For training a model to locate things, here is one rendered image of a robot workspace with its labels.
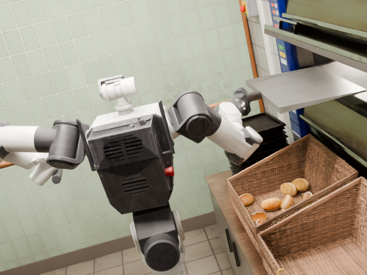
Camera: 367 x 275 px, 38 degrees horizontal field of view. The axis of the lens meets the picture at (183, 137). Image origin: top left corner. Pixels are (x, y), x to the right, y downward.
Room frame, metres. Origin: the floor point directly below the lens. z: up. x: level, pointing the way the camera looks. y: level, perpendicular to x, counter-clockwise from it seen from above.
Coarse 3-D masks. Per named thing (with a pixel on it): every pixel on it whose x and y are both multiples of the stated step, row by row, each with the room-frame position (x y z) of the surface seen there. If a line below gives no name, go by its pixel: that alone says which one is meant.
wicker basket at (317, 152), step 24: (312, 144) 2.50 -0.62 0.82; (264, 168) 2.53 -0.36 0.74; (288, 168) 2.54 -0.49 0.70; (312, 168) 2.47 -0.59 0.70; (336, 168) 2.19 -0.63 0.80; (240, 192) 2.53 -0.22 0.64; (264, 192) 2.53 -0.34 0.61; (312, 192) 2.43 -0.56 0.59; (240, 216) 2.32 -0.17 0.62; (288, 216) 1.99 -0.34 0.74; (312, 216) 2.00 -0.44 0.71; (288, 240) 1.99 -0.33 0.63
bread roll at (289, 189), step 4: (284, 184) 2.48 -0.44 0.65; (288, 184) 2.46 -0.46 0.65; (292, 184) 2.45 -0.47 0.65; (280, 188) 2.49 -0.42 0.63; (284, 188) 2.47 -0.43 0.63; (288, 188) 2.45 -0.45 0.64; (292, 188) 2.43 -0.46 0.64; (296, 188) 2.43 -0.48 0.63; (284, 192) 2.46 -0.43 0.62; (288, 192) 2.44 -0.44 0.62; (292, 192) 2.42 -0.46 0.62; (296, 192) 2.43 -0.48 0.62
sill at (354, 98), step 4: (304, 68) 2.60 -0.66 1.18; (360, 92) 2.02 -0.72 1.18; (364, 92) 2.01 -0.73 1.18; (348, 96) 2.05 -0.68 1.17; (352, 96) 2.02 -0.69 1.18; (356, 96) 1.99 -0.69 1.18; (360, 96) 1.98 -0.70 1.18; (364, 96) 1.97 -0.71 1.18; (348, 100) 2.06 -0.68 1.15; (352, 100) 2.02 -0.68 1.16; (356, 100) 1.99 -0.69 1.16; (360, 100) 1.95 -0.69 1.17; (364, 100) 1.92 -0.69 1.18; (356, 104) 1.99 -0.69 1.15; (360, 104) 1.95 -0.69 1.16; (364, 104) 1.92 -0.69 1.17; (364, 108) 1.92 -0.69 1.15
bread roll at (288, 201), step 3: (288, 195) 2.34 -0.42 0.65; (285, 198) 2.32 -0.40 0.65; (288, 198) 2.32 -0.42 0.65; (291, 198) 2.33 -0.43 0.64; (282, 201) 2.34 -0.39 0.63; (285, 201) 2.30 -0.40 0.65; (288, 201) 2.30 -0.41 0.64; (291, 201) 2.31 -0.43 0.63; (282, 204) 2.30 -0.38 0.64; (285, 204) 2.29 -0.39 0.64; (288, 204) 2.29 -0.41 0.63; (291, 204) 2.30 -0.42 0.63; (282, 207) 2.30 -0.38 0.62; (285, 207) 2.29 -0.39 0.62; (288, 207) 2.29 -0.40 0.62
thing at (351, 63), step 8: (264, 32) 2.58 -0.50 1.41; (272, 32) 2.46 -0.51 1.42; (304, 32) 2.37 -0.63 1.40; (312, 32) 2.36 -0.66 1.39; (320, 32) 2.35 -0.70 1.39; (288, 40) 2.23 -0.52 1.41; (296, 40) 2.14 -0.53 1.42; (320, 40) 2.09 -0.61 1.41; (328, 40) 2.08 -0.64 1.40; (336, 40) 2.07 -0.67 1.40; (344, 40) 2.06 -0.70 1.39; (352, 40) 2.05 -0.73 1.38; (304, 48) 2.04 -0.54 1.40; (312, 48) 1.96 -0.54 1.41; (320, 48) 1.89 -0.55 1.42; (344, 48) 1.87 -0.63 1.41; (352, 48) 1.86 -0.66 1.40; (360, 48) 1.85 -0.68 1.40; (328, 56) 1.81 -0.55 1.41; (336, 56) 1.75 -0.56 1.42; (344, 56) 1.69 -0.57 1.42; (352, 64) 1.63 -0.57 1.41; (360, 64) 1.57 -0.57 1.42
